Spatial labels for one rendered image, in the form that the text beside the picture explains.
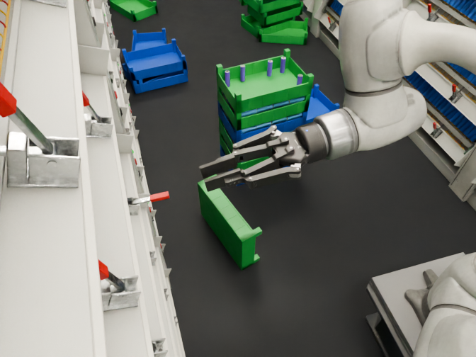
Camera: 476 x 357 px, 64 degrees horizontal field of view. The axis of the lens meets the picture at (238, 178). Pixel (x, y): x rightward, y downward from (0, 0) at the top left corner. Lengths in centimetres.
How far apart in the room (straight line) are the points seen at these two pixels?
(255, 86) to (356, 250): 73
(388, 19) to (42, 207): 58
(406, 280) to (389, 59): 74
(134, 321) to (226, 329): 93
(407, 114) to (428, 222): 98
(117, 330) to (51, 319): 20
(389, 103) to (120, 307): 55
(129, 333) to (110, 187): 20
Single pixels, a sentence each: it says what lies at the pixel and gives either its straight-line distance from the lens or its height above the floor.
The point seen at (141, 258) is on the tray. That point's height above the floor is 69.
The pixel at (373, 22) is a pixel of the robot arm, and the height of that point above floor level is 97.
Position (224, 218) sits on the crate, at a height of 20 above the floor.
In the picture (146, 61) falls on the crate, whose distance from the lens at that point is 228.
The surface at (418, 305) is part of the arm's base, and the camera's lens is 120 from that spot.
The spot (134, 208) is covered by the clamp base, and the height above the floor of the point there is 70.
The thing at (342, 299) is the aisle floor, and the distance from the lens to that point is 142.
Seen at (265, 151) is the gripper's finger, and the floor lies 74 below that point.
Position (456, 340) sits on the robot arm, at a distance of 90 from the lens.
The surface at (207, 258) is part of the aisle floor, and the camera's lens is 145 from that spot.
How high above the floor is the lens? 127
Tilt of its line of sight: 49 degrees down
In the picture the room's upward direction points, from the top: straight up
